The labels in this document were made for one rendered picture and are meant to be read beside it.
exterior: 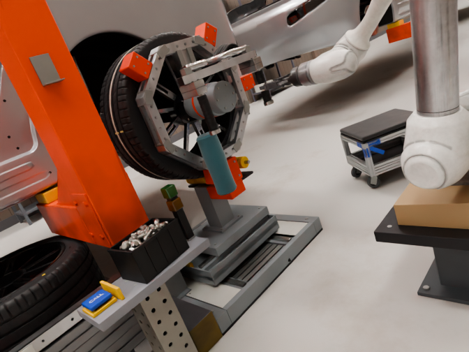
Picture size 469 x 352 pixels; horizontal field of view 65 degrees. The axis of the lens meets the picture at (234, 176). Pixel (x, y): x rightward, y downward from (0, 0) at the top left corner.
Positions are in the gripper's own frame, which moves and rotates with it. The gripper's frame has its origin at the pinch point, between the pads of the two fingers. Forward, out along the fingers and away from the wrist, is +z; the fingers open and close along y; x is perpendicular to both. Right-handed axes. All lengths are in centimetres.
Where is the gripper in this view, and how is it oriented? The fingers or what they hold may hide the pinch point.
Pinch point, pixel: (264, 86)
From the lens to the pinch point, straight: 161.0
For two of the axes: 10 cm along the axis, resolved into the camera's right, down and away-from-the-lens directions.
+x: -3.4, -9.0, -2.8
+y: 6.5, -4.4, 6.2
